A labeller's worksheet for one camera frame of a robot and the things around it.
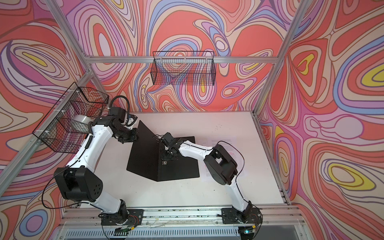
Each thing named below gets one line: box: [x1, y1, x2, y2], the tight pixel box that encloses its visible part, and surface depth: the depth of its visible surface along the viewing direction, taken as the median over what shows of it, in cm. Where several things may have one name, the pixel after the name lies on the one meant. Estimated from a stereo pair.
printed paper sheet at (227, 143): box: [207, 138, 238, 150], surface depth 57 cm
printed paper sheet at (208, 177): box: [204, 163, 217, 182], surface depth 57 cm
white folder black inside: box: [126, 120, 200, 182], surface depth 92 cm
